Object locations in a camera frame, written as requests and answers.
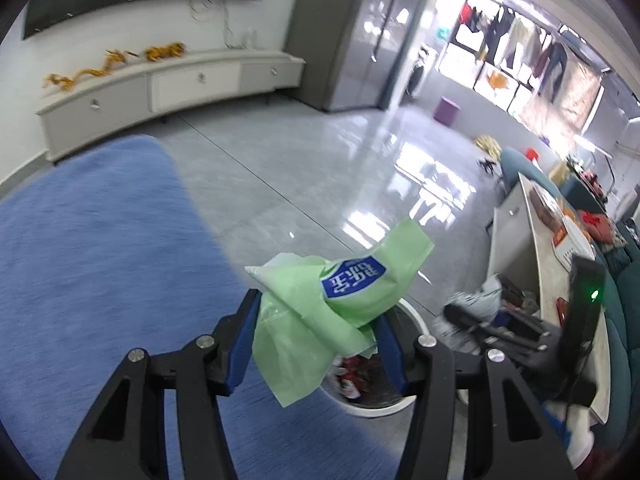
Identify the white coffee table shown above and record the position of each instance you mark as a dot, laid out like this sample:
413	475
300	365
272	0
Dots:
545	265

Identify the beige hanging rug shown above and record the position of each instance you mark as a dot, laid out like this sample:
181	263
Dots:
565	105

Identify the white television cabinet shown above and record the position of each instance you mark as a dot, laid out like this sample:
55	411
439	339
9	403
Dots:
190	82

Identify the green plastic bag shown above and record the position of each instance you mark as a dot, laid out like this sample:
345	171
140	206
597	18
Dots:
300	340

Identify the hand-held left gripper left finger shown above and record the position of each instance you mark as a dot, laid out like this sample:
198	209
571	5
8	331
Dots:
244	342

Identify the row of hanging clothes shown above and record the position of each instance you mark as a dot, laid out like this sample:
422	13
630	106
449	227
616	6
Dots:
520	45

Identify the red wrapper inside bin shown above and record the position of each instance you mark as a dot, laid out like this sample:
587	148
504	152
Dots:
352	380

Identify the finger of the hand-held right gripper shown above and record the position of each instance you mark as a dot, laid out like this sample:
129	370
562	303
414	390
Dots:
492	330

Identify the white washing machine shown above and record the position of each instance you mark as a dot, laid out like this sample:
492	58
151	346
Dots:
420	74

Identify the dark box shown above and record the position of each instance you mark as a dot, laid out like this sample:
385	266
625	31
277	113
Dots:
517	294

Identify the white flat box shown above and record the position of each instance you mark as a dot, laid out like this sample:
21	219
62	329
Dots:
577	245

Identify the brown box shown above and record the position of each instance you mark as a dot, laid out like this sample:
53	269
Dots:
545	210

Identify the purple stool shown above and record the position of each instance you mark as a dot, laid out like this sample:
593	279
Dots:
446	110

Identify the grey refrigerator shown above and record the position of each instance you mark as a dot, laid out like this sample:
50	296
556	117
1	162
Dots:
345	35

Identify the teal sofa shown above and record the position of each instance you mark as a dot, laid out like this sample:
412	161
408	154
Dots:
619	360

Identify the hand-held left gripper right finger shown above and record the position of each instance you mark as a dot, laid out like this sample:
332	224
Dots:
391	357

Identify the yellow dragon toy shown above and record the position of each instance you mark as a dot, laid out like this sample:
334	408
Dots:
82	74

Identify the blue carpet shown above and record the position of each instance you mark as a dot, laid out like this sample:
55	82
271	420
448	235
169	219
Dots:
100	260

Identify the orange tinsel garland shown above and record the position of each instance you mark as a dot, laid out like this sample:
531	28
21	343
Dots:
165	51

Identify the red cloth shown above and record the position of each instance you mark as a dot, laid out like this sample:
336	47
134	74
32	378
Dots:
597	227

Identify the yellow cloth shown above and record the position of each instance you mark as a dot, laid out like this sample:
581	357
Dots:
489	146

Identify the white round bin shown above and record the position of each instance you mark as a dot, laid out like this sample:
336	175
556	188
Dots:
375	396

